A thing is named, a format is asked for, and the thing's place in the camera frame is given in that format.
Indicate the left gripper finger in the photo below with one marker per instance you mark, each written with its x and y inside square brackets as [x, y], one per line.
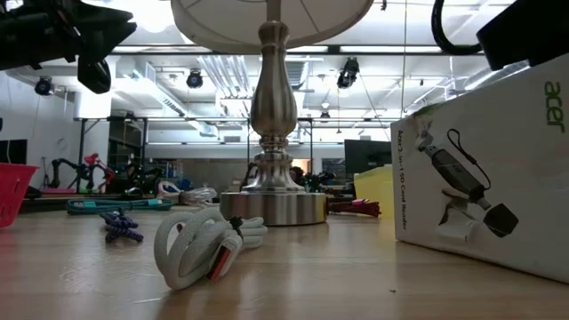
[104, 37]
[95, 15]

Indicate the white acer card reader box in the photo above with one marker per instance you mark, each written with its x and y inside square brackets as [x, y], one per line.
[511, 178]

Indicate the red plastic basket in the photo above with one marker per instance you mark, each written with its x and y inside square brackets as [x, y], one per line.
[13, 191]

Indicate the black background robot arm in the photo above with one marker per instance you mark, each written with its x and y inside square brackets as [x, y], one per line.
[62, 166]
[311, 180]

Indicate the yellow translucent bin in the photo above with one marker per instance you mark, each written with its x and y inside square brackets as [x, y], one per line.
[373, 191]

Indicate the black ceiling-hung device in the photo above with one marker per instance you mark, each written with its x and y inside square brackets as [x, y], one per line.
[43, 85]
[348, 73]
[194, 79]

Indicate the black background rack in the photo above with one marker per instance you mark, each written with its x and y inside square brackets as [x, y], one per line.
[126, 151]

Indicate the red background desk lamp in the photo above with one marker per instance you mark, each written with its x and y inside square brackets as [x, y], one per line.
[100, 166]

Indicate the silver table lamp white shade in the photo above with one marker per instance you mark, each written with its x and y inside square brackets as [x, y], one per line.
[273, 111]

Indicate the black computer monitor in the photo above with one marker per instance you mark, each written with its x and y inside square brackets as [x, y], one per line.
[366, 155]

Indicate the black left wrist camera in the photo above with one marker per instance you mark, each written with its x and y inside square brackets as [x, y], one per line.
[95, 77]

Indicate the black wall screen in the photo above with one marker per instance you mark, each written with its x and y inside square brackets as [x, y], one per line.
[13, 151]

